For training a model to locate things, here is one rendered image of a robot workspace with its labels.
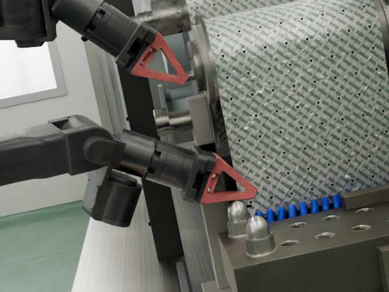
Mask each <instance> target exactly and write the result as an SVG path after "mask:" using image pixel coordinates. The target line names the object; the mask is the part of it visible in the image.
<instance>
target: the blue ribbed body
mask: <svg viewBox="0 0 389 292"><path fill-rule="evenodd" d="M332 200H333V203H330V202H329V199H328V198H327V197H323V198H322V199H321V202H322V205H321V206H319V205H318V202H317V200H316V199H312V200H311V201H310V205H311V208H308V207H307V204H306V202H304V201H302V202H300V203H299V209H300V210H297V209H296V206H295V205H294V204H290V205H289V206H288V213H286V212H285V209H284V208H283V207H282V206H279V207H278V208H277V215H275V214H274V211H273V210H272V209H267V210H266V217H264V216H263V214H262V212H261V211H256V212H255V216H261V217H263V218H264V219H265V220H266V221H267V222H272V221H278V220H283V219H286V218H291V217H297V216H302V215H305V214H310V213H315V212H319V211H324V210H329V209H334V208H338V207H341V202H340V196H339V195H337V194H336V195H333V197H332Z"/></svg>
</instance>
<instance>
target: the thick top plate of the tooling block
mask: <svg viewBox="0 0 389 292"><path fill-rule="evenodd" d="M268 225H269V229H270V232H271V233H272V234H273V236H274V241H275V245H276V247H277V252H276V253H275V254H273V255H270V256H267V257H262V258H249V257H247V246H246V242H245V239H246V238H247V237H246V238H240V239H231V238H229V237H228V234H229V231H226V232H221V233H218V234H217V235H218V240H219V246H220V250H221V256H222V261H223V267H224V270H225V275H226V278H227V281H228V283H229V286H230V288H231V290H232V292H363V291H368V290H373V289H378V288H382V287H383V284H382V280H381V273H380V267H379V260H378V256H377V249H376V247H377V246H382V245H385V244H389V201H388V202H383V203H378V204H374V205H369V206H364V207H359V208H355V209H350V210H346V209H344V208H343V207H338V208H334V209H329V210H324V211H319V212H315V213H310V214H305V215H302V216H297V217H291V218H286V219H283V220H278V221H272V222H268Z"/></svg>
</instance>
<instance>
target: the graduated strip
mask: <svg viewBox="0 0 389 292"><path fill-rule="evenodd" d="M174 264H175V270H176V273H177V279H178V285H179V291H180V292H194V291H193V286H192V281H191V278H190V274H189V270H188V265H187V262H186V260H184V261H179V262H175V263H174Z"/></svg>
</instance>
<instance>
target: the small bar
mask: <svg viewBox="0 0 389 292"><path fill-rule="evenodd" d="M339 195H340V202H341V206H342V207H343V208H344V209H346V210H350V209H355V208H359V207H364V206H369V205H374V204H378V203H383V202H388V201H389V184H384V185H378V186H375V187H370V188H365V189H359V190H356V191H351V192H346V193H342V194H339Z"/></svg>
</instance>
